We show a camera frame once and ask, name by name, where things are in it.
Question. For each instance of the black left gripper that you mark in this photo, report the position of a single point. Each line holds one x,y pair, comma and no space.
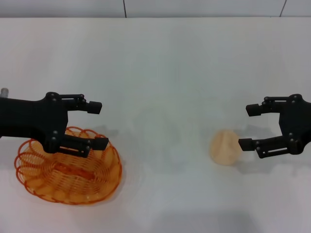
29,119

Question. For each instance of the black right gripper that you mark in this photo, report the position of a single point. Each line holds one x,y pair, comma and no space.
296,121

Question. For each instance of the pale beige bun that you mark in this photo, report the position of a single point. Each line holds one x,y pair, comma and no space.
223,150

